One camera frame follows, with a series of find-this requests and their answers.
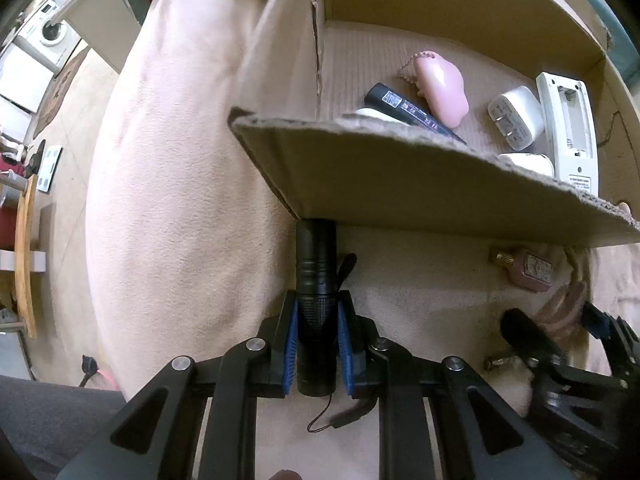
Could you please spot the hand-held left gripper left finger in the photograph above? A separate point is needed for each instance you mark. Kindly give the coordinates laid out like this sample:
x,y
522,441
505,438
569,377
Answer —
x,y
289,350

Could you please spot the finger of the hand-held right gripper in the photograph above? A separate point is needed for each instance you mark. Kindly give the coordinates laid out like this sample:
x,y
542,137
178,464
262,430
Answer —
x,y
597,319
522,330

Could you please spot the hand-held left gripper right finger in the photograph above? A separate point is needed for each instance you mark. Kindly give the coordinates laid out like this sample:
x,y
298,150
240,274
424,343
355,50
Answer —
x,y
346,350

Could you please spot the black flashlight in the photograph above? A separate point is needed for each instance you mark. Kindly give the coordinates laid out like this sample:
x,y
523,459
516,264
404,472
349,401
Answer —
x,y
317,285

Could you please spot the cardboard box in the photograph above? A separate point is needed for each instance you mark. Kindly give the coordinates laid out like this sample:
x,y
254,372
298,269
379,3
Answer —
x,y
400,185

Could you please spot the white remote control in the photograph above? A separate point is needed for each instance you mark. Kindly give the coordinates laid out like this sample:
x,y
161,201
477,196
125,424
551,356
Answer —
x,y
567,125

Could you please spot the white charger plug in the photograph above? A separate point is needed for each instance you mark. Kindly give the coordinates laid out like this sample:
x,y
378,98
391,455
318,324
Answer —
x,y
515,117

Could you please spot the black rectangular device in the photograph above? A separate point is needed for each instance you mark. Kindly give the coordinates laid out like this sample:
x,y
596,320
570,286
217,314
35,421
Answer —
x,y
400,105

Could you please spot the pink perfume bottle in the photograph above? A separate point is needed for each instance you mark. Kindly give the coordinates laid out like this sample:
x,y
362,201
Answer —
x,y
532,267

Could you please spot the small white pill bottle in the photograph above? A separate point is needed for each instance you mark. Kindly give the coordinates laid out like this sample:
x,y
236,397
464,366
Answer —
x,y
530,162

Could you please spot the beige blanket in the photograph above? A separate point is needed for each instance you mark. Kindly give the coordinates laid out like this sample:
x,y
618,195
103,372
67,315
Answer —
x,y
175,185

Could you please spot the person's grey trouser leg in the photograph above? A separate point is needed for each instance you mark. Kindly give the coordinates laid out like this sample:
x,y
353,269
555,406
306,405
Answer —
x,y
50,425

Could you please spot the pink cloud-shaped comb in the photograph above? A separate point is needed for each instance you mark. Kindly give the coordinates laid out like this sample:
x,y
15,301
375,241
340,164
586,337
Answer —
x,y
442,85

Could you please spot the wooden table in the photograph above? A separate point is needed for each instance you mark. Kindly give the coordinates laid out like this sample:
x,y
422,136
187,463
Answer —
x,y
25,255

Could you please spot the green cushion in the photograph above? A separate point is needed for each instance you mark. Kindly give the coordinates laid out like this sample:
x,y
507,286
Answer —
x,y
627,40

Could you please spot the white bathroom scale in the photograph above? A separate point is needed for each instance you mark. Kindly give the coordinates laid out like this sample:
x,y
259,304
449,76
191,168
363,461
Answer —
x,y
48,167

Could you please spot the round brown rug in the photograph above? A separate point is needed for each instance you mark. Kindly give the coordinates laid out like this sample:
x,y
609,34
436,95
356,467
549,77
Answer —
x,y
60,95

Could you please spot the beige cabinet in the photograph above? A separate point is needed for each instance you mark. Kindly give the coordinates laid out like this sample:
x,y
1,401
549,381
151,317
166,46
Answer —
x,y
100,10

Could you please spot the white washing machine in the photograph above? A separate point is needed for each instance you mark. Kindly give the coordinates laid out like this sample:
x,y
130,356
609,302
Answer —
x,y
50,32

